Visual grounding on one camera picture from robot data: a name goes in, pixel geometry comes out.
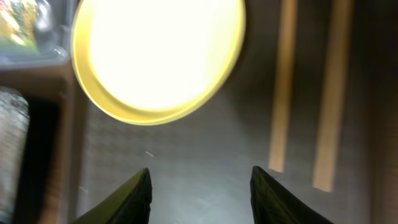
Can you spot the black plastic tray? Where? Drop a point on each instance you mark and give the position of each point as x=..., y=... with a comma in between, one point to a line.
x=36, y=161

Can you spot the green yellow snack wrapper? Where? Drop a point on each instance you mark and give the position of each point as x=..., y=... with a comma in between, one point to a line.
x=17, y=26

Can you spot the clear plastic bin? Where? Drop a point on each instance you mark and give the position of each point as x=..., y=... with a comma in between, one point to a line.
x=36, y=33

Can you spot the wooden chopstick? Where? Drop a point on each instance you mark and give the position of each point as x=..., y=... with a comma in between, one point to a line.
x=333, y=94
x=283, y=84

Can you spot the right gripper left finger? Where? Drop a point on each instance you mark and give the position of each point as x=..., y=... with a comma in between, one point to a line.
x=129, y=204

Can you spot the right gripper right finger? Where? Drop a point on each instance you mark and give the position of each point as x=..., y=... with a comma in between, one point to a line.
x=272, y=203

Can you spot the yellow plate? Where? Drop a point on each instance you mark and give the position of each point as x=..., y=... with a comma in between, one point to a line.
x=153, y=62

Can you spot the dark brown serving tray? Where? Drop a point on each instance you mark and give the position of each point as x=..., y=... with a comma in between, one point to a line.
x=201, y=164

